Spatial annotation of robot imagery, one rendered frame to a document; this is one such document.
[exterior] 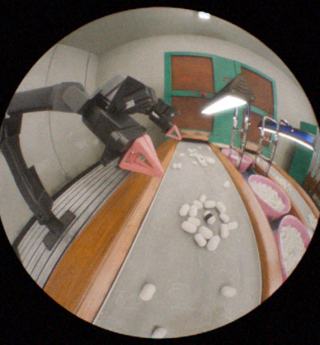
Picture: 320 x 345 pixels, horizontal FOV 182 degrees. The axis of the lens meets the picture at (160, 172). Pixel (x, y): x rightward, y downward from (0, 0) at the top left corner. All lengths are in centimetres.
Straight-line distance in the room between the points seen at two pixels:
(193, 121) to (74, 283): 116
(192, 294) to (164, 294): 5
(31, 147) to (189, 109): 218
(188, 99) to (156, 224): 102
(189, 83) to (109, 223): 114
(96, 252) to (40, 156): 188
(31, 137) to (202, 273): 210
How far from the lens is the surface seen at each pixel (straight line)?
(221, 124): 109
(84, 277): 23
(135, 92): 16
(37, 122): 204
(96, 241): 23
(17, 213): 214
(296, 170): 306
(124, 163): 18
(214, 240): 23
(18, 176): 36
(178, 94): 106
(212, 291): 24
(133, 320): 24
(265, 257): 30
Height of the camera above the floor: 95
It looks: 30 degrees down
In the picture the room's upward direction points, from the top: straight up
